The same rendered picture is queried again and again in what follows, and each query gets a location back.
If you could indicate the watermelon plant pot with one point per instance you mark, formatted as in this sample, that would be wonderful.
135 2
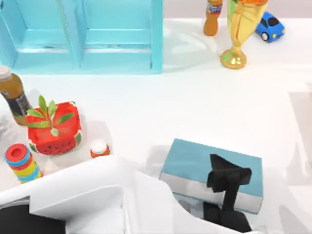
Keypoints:
53 136

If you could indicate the blue toy car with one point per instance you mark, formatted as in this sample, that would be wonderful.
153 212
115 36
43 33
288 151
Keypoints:
269 26

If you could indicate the teal book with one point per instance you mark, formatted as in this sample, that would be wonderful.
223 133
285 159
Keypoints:
190 161

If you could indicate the brown bottle with black label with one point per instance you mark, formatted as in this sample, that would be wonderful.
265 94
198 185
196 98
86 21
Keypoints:
14 97

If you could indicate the light blue rack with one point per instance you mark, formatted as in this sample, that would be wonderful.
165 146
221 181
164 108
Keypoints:
117 36

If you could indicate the orange bottle with blue label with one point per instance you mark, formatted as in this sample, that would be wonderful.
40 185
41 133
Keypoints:
211 24

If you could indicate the gold trophy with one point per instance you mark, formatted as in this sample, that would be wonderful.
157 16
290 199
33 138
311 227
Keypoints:
237 29

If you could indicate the stack of coloured rings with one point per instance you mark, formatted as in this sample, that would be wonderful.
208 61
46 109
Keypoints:
23 163

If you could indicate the small orange white-capped bottle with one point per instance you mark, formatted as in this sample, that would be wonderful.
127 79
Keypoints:
99 148

